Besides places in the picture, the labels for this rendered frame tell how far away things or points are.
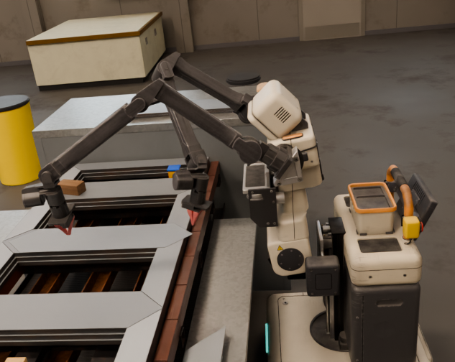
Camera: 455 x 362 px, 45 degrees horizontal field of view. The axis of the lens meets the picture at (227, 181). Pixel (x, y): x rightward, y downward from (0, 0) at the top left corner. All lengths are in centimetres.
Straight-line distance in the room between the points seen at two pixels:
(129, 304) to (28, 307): 33
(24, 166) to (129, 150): 241
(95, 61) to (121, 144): 545
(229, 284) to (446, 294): 150
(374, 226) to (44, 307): 120
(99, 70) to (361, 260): 672
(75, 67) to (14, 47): 284
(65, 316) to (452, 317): 201
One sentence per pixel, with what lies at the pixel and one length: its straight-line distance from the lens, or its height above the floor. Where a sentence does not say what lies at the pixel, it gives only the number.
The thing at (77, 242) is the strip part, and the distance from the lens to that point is 220.
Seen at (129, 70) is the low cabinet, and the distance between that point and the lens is 821.
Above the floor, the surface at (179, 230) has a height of 87.
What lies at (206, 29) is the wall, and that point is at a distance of 1013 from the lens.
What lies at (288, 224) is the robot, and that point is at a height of 88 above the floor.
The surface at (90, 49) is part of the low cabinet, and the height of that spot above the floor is 54.
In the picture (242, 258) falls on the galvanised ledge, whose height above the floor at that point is 68.
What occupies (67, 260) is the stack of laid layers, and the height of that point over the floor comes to 83.
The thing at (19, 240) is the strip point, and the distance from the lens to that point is 233.
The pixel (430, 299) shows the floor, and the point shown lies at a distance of 320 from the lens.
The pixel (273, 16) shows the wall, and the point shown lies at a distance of 1006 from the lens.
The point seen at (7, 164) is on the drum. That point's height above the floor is 21.
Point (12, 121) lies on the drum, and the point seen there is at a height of 59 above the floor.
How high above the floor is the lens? 190
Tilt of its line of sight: 24 degrees down
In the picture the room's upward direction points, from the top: 6 degrees counter-clockwise
